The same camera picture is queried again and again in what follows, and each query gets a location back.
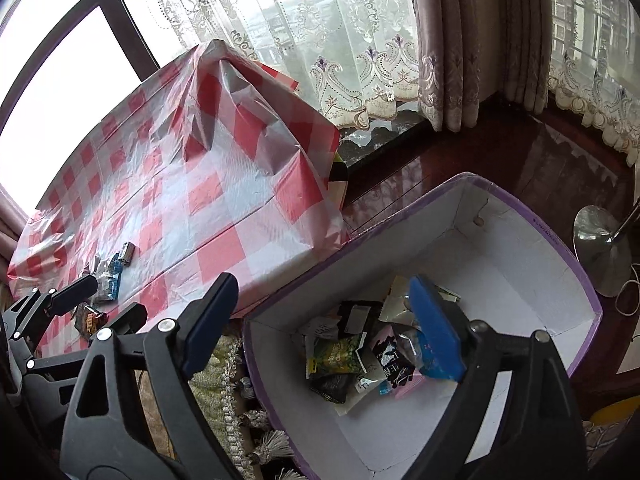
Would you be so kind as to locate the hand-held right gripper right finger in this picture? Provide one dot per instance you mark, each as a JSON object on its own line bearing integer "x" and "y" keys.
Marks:
{"x": 435, "y": 330}

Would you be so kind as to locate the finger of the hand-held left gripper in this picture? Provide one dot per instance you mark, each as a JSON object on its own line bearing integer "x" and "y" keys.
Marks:
{"x": 75, "y": 290}
{"x": 131, "y": 317}

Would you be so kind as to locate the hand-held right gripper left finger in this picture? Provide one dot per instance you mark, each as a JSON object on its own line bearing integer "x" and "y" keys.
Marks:
{"x": 210, "y": 325}

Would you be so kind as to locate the silver blue snack packet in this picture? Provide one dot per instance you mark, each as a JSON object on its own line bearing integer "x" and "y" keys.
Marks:
{"x": 107, "y": 282}

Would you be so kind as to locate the pink black snack packet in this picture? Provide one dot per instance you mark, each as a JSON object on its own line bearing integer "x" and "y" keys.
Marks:
{"x": 392, "y": 360}

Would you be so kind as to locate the black packet with white label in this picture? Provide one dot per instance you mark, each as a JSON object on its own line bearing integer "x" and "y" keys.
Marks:
{"x": 357, "y": 317}

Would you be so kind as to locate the white box with purple rim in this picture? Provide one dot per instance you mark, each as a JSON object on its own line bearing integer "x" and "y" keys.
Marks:
{"x": 500, "y": 270}

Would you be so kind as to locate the white snack packet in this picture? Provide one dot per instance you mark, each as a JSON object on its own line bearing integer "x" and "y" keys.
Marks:
{"x": 320, "y": 330}
{"x": 365, "y": 392}

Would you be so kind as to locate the yellow green pea packet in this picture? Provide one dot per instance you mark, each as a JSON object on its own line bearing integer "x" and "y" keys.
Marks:
{"x": 335, "y": 357}

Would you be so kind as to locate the dark green snack packet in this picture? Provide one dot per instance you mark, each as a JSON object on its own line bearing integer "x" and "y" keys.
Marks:
{"x": 330, "y": 387}

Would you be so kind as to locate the striped plush blanket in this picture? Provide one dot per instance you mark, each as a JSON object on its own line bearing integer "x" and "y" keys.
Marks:
{"x": 220, "y": 375}

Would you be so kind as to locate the small silver snack packet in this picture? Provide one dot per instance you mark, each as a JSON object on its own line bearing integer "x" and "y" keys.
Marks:
{"x": 127, "y": 252}

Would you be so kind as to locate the mauve curtain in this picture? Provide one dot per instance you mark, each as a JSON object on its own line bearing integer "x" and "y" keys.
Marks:
{"x": 475, "y": 35}
{"x": 10, "y": 230}

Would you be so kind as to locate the red checked plastic tablecloth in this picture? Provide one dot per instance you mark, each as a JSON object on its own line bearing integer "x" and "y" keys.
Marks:
{"x": 200, "y": 210}

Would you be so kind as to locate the metal floor stand base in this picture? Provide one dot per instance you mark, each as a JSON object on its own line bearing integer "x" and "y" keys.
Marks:
{"x": 600, "y": 255}

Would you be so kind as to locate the yellow black striped cushion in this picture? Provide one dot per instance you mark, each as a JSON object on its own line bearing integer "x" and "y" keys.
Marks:
{"x": 340, "y": 175}

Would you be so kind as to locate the yellow object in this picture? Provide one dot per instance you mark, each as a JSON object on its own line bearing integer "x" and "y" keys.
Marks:
{"x": 617, "y": 412}

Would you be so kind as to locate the white lace curtain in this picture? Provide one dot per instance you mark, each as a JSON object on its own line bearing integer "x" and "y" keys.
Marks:
{"x": 595, "y": 60}
{"x": 300, "y": 35}

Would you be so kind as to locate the dark window frame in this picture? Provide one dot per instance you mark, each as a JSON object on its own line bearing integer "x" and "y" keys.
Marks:
{"x": 132, "y": 40}

